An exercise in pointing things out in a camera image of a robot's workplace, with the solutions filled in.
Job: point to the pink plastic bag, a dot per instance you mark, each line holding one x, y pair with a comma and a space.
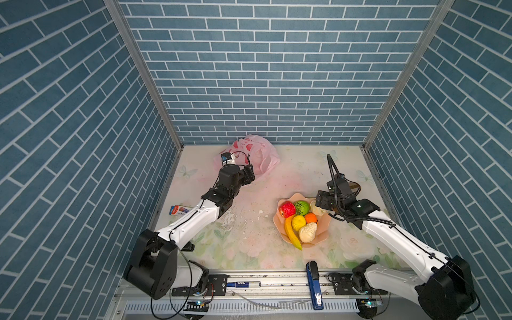
254, 150

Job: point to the orange toy fruit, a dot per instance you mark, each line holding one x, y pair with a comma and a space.
311, 218

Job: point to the right circuit board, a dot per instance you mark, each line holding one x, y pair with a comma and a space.
368, 303

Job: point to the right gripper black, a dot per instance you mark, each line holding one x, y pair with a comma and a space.
322, 195

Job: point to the plaid glasses case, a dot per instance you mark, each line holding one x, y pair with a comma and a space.
354, 187

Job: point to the yellow toy fruit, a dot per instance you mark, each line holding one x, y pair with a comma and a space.
298, 222

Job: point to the green toy leaf fruit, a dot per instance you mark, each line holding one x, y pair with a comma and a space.
302, 207

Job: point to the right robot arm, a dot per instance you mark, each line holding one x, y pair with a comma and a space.
441, 285

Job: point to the cream bun fruit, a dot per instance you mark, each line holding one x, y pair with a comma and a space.
319, 212
307, 233

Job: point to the pen refill box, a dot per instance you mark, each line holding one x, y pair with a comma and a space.
179, 210

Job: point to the red toy fruit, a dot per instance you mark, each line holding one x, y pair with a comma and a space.
287, 209

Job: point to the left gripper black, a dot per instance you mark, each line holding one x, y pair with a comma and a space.
245, 174

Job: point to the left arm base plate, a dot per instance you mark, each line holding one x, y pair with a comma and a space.
214, 285

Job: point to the pink faceted bowl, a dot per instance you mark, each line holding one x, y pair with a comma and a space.
322, 225

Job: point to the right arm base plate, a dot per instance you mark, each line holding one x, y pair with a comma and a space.
343, 285

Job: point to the yellow green toy mango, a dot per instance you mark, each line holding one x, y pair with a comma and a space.
291, 234

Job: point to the blue stapler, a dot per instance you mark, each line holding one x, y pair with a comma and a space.
314, 285

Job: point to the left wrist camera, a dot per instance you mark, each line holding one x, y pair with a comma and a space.
228, 158

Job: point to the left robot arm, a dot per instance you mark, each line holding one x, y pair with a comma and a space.
154, 267

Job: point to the left circuit board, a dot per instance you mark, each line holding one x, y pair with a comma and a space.
197, 306

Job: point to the circuit board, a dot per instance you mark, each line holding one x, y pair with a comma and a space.
368, 303
197, 306

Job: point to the blue marker pen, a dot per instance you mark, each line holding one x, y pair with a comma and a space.
243, 284

